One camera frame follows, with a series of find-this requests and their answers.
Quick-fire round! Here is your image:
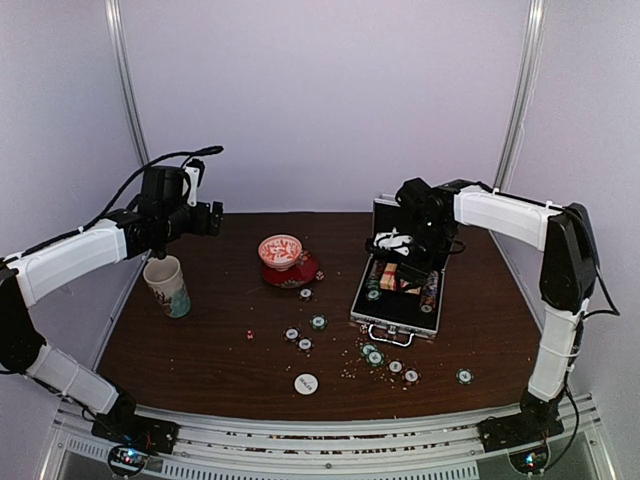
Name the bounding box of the front aluminium rail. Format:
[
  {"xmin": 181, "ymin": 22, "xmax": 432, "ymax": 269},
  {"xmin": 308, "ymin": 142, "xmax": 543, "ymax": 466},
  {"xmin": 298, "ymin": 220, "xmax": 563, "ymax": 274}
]
[{"xmin": 36, "ymin": 395, "xmax": 622, "ymax": 479}]

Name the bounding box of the green 20 chip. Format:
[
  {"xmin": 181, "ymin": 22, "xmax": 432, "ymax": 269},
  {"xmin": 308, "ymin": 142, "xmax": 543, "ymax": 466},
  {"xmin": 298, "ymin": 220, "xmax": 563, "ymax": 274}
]
[{"xmin": 310, "ymin": 315, "xmax": 328, "ymax": 331}]

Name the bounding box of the black white chip front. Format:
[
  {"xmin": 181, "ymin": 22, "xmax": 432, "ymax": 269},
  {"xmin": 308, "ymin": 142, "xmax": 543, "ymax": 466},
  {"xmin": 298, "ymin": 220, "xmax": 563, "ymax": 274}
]
[{"xmin": 388, "ymin": 360, "xmax": 404, "ymax": 374}]

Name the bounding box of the left aluminium frame post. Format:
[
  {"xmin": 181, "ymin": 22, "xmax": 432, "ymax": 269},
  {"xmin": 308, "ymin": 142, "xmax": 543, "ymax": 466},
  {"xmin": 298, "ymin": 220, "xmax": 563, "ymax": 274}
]
[{"xmin": 104, "ymin": 0, "xmax": 149, "ymax": 166}]

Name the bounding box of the white orange patterned bowl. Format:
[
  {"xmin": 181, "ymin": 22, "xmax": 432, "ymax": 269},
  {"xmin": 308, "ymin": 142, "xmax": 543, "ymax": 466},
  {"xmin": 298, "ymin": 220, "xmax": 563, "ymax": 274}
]
[{"xmin": 258, "ymin": 234, "xmax": 303, "ymax": 271}]

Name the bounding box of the aluminium frame post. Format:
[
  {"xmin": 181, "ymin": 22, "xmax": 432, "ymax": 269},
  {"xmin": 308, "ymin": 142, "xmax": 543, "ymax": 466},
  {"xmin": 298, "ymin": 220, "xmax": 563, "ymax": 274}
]
[
  {"xmin": 104, "ymin": 0, "xmax": 149, "ymax": 166},
  {"xmin": 494, "ymin": 0, "xmax": 546, "ymax": 191}
]

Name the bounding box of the black 100 chip near saucer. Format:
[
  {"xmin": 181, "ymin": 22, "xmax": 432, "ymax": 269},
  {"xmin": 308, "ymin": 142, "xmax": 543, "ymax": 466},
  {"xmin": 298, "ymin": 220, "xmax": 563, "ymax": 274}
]
[{"xmin": 299, "ymin": 288, "xmax": 313, "ymax": 301}]

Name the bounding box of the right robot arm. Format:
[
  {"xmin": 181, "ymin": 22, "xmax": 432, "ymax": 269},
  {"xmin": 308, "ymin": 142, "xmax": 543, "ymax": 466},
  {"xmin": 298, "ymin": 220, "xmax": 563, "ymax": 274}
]
[{"xmin": 395, "ymin": 178, "xmax": 604, "ymax": 442}]

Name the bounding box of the white dealer button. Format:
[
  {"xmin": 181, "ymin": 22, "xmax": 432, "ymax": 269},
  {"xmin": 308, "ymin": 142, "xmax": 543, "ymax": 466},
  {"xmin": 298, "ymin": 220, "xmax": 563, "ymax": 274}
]
[{"xmin": 293, "ymin": 373, "xmax": 319, "ymax": 396}]

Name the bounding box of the black white chip left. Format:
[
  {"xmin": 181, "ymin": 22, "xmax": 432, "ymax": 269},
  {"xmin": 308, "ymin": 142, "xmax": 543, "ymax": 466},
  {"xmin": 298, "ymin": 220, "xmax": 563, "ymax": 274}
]
[{"xmin": 283, "ymin": 327, "xmax": 300, "ymax": 342}]

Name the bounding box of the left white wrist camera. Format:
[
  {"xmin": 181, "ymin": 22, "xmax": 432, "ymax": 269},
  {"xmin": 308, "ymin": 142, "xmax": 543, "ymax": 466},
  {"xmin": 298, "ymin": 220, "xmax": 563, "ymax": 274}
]
[{"xmin": 182, "ymin": 158, "xmax": 205, "ymax": 207}]

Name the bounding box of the red playing card box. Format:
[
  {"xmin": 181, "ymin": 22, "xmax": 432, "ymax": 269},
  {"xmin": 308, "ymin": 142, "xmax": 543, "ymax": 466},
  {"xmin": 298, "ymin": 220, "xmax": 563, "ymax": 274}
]
[{"xmin": 379, "ymin": 263, "xmax": 397, "ymax": 291}]

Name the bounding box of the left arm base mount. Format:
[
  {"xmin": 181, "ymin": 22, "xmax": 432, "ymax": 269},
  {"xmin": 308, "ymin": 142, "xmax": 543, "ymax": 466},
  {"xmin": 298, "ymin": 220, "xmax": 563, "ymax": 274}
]
[{"xmin": 82, "ymin": 397, "xmax": 179, "ymax": 479}]

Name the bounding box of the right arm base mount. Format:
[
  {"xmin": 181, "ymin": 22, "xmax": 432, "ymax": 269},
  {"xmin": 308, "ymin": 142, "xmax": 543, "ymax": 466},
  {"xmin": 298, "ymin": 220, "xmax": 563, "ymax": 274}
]
[{"xmin": 477, "ymin": 390, "xmax": 564, "ymax": 475}]

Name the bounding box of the chip stack in case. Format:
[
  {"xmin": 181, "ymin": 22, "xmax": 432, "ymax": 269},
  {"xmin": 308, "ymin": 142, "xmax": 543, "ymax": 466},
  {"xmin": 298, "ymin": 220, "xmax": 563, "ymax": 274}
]
[
  {"xmin": 419, "ymin": 271, "xmax": 442, "ymax": 314},
  {"xmin": 365, "ymin": 260, "xmax": 385, "ymax": 301}
]

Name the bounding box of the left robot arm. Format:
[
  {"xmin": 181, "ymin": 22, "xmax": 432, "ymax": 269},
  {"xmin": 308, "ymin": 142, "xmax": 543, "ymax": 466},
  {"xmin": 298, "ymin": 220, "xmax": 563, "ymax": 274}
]
[{"xmin": 1, "ymin": 156, "xmax": 223, "ymax": 444}]

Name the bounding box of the aluminium poker case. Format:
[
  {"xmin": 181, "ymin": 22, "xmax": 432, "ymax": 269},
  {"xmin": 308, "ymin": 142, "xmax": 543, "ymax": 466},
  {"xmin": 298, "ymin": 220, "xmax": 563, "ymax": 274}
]
[{"xmin": 350, "ymin": 195, "xmax": 464, "ymax": 347}]

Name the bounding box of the black white chip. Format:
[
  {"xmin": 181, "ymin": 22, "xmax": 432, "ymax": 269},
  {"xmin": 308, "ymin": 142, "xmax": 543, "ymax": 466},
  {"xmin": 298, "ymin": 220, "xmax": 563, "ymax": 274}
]
[
  {"xmin": 388, "ymin": 360, "xmax": 404, "ymax": 374},
  {"xmin": 297, "ymin": 337, "xmax": 314, "ymax": 352},
  {"xmin": 283, "ymin": 327, "xmax": 300, "ymax": 342}
]

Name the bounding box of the chip stack right in case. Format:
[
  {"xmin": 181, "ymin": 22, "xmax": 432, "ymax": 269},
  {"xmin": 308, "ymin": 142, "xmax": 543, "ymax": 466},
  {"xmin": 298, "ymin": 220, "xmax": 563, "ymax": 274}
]
[{"xmin": 419, "ymin": 271, "xmax": 442, "ymax": 314}]

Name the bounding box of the right aluminium frame post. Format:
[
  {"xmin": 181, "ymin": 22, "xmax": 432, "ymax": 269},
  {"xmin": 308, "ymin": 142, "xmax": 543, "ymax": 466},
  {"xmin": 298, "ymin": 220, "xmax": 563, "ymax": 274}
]
[{"xmin": 494, "ymin": 0, "xmax": 546, "ymax": 191}]

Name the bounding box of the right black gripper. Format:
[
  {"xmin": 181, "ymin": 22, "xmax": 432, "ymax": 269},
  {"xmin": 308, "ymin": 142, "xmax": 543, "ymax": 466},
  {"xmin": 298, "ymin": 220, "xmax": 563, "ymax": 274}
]
[{"xmin": 394, "ymin": 218, "xmax": 452, "ymax": 291}]

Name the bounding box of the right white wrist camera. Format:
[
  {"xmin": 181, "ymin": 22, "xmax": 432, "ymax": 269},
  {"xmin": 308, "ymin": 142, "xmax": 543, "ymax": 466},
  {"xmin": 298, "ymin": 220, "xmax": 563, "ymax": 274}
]
[{"xmin": 365, "ymin": 228, "xmax": 414, "ymax": 256}]

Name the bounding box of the red floral saucer plate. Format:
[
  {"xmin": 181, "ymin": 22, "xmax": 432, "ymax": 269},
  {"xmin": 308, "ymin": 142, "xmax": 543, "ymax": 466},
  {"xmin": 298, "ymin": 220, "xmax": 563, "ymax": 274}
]
[{"xmin": 260, "ymin": 250, "xmax": 319, "ymax": 289}]

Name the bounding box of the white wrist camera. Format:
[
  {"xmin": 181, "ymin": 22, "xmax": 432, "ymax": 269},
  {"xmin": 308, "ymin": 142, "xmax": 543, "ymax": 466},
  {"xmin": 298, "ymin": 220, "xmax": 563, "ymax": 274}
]
[
  {"xmin": 365, "ymin": 228, "xmax": 414, "ymax": 256},
  {"xmin": 182, "ymin": 158, "xmax": 205, "ymax": 207}
]

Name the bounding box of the white floral ceramic mug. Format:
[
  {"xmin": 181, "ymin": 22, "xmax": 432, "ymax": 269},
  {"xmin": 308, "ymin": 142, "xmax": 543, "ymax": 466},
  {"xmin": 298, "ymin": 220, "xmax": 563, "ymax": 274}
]
[{"xmin": 143, "ymin": 256, "xmax": 191, "ymax": 319}]

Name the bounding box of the black orange chip front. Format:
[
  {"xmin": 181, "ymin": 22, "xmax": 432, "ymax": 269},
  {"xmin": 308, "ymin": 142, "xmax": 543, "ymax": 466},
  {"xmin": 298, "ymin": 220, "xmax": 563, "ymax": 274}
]
[{"xmin": 403, "ymin": 369, "xmax": 420, "ymax": 385}]

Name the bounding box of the chip stack left in case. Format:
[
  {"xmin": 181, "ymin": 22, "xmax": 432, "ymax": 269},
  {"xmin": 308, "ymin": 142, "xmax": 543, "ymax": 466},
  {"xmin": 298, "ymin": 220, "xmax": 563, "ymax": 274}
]
[{"xmin": 365, "ymin": 260, "xmax": 385, "ymax": 301}]

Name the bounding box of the black white chip right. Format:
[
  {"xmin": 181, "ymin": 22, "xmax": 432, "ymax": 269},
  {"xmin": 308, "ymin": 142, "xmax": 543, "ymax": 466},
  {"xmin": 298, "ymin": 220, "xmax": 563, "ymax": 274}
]
[{"xmin": 297, "ymin": 337, "xmax": 314, "ymax": 352}]

